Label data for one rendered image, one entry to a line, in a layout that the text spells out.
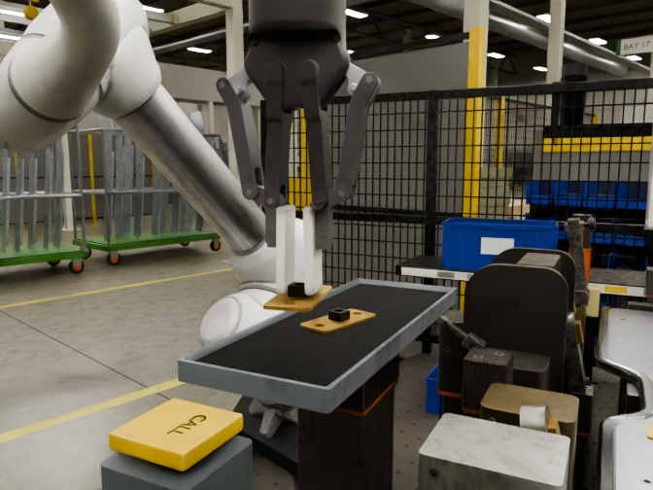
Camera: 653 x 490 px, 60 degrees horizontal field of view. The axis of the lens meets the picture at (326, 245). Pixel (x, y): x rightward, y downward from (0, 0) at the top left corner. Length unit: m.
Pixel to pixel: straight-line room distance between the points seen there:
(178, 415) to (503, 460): 0.23
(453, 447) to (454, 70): 2.80
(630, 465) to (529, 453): 0.28
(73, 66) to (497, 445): 0.59
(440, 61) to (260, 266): 2.23
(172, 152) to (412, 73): 2.41
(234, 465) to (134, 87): 0.70
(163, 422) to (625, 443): 0.55
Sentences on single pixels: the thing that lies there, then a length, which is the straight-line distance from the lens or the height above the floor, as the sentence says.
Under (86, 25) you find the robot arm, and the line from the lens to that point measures 0.65.
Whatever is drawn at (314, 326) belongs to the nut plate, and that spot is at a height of 1.16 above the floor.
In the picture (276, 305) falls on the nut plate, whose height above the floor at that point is 1.21.
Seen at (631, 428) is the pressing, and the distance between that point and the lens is 0.82.
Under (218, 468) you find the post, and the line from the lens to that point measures 0.37.
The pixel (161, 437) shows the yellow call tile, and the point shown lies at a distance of 0.37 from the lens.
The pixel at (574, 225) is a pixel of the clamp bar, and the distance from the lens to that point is 1.21.
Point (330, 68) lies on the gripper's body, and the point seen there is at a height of 1.39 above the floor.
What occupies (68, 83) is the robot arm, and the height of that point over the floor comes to 1.42.
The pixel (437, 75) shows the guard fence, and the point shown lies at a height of 1.79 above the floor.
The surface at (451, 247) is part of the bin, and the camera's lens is 1.62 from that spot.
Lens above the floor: 1.32
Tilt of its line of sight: 8 degrees down
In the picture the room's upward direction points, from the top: straight up
